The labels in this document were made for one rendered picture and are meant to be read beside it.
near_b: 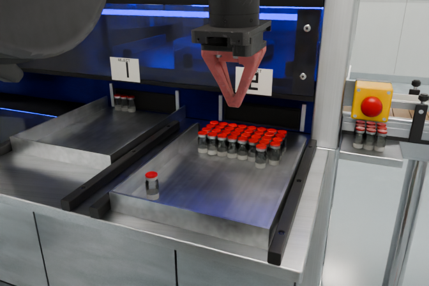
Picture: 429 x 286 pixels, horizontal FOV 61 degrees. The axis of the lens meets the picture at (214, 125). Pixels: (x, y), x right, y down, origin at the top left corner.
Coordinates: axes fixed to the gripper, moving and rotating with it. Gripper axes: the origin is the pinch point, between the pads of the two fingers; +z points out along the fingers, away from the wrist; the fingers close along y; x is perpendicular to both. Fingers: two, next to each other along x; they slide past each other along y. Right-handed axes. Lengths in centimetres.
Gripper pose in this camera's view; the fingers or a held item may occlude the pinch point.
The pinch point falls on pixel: (234, 100)
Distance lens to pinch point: 45.6
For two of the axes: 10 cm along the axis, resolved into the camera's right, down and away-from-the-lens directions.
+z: 0.2, 9.2, 3.9
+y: 3.7, -3.7, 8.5
